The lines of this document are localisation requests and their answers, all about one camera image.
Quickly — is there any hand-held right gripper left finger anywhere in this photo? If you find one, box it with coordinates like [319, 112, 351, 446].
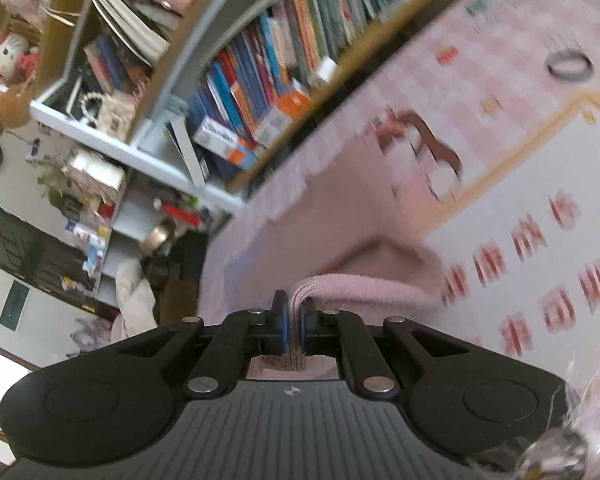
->
[117, 290, 288, 398]

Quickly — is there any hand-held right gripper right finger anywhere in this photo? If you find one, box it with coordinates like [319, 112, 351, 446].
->
[300, 299, 471, 398]

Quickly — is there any purple and brown knit sweater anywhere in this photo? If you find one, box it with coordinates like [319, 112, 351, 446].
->
[197, 145, 451, 381]

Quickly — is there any brown cloth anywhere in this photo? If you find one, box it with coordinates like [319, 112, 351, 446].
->
[157, 280, 201, 326]

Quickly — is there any dark bag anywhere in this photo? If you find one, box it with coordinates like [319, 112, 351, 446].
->
[145, 230, 211, 291]

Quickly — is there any cream white jacket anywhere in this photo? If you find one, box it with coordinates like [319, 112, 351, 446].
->
[110, 259, 157, 341]

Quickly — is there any red tassel ornament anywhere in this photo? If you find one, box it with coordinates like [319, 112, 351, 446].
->
[162, 202, 201, 226]

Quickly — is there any gold round tin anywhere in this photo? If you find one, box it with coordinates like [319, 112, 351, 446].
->
[140, 217, 176, 253]

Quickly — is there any white orange toothpaste box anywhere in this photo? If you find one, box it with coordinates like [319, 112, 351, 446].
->
[252, 91, 312, 148]
[192, 116, 258, 170]

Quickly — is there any dried flower bouquet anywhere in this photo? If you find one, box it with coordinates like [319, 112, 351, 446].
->
[37, 152, 126, 211]

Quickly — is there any pink checkered cartoon desk mat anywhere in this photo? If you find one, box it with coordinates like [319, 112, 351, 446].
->
[250, 0, 600, 376]

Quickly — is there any row of books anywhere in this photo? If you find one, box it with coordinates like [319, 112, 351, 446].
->
[180, 0, 431, 161]

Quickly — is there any white charger adapter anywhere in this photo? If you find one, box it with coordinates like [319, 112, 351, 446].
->
[310, 57, 338, 86]

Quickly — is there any dark cabinet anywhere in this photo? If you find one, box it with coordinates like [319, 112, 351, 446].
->
[0, 197, 98, 301]

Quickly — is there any white pearl handbag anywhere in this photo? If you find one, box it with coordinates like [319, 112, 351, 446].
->
[75, 90, 136, 136]

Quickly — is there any wooden bookshelf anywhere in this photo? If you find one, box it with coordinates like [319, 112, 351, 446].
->
[30, 0, 506, 211]

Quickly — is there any stack of magazines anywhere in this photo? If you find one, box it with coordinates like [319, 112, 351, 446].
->
[87, 0, 171, 63]

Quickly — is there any brown plush bear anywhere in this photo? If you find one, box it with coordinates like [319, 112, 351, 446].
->
[0, 85, 33, 136]

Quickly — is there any white plush cat toy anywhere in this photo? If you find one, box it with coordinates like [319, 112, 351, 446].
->
[0, 32, 36, 86]

